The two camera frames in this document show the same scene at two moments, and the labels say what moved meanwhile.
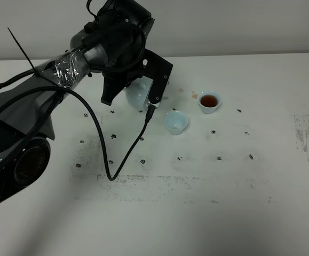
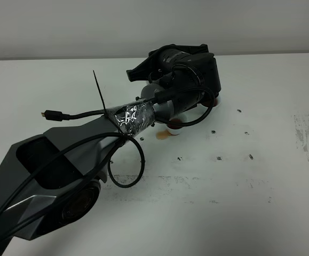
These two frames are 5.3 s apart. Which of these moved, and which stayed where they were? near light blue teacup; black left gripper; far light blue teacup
Moved: black left gripper
Stayed: near light blue teacup; far light blue teacup
